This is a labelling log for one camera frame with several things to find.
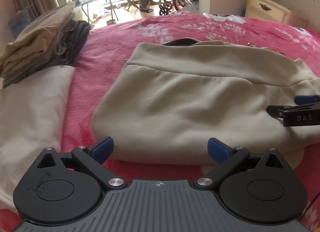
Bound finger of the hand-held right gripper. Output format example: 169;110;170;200
294;94;320;105
266;102;320;120

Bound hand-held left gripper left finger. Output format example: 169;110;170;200
36;136;127;190

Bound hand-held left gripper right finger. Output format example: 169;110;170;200
194;137;288;189

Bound beige hooded zip jacket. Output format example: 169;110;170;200
91;37;320;172

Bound white folded garment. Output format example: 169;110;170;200
0;65;76;211

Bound cream nightstand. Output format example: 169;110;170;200
244;0;309;26

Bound pink floral blanket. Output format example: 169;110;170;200
0;13;320;232

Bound dark grey folded garment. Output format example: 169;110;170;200
54;19;91;67

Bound beige folded garment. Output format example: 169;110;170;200
0;1;77;77

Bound clear plastic bag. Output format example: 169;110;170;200
178;1;202;15

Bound folding stool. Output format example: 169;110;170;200
122;0;141;12

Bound blue bag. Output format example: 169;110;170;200
8;6;34;32

